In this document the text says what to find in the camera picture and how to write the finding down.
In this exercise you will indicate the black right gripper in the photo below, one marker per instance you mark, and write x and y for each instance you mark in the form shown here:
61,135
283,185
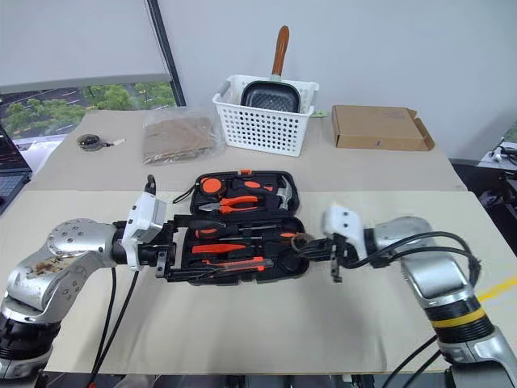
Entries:
338,252

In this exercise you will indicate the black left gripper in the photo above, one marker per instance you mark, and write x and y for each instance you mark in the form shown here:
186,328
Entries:
163,250

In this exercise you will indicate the short orange black screwdriver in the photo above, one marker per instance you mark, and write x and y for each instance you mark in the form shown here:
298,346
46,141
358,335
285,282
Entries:
208,230

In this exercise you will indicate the orange black utility knife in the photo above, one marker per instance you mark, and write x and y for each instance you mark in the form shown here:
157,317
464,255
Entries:
242,263

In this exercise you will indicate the black plastic tool case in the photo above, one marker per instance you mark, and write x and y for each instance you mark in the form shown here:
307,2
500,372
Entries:
250,279

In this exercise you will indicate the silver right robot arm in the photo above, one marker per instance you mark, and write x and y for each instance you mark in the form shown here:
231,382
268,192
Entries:
436,275

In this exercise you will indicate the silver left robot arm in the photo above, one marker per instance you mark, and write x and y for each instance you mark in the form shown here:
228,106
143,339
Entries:
60,258

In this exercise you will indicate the orange black tape measure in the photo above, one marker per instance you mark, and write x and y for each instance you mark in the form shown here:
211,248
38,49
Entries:
213,186

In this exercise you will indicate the plastic bag of brown paper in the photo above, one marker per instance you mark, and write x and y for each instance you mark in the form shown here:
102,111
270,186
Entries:
175,137

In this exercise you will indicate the white perforated plastic basket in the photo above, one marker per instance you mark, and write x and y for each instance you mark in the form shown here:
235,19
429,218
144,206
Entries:
258,131

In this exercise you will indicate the small green item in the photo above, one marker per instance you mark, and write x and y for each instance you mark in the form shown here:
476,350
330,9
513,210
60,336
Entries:
319,113

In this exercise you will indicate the brown cardboard box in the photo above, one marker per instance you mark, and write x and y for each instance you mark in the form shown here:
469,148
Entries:
375,127

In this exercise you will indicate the dark laptop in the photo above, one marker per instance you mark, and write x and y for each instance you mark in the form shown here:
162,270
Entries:
10,174

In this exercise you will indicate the grey roller blind bar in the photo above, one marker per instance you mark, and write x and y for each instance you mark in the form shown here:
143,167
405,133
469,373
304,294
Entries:
81,82

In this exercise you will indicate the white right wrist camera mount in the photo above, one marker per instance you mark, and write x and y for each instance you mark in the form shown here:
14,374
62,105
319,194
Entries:
343,222

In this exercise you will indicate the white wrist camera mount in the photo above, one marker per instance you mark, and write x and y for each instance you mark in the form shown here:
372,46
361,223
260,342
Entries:
141,218
343,222

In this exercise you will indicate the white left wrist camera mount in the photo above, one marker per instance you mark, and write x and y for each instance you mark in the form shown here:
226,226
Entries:
141,218

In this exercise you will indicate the dark window frame post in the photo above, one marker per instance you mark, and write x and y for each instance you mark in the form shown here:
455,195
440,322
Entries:
165,52

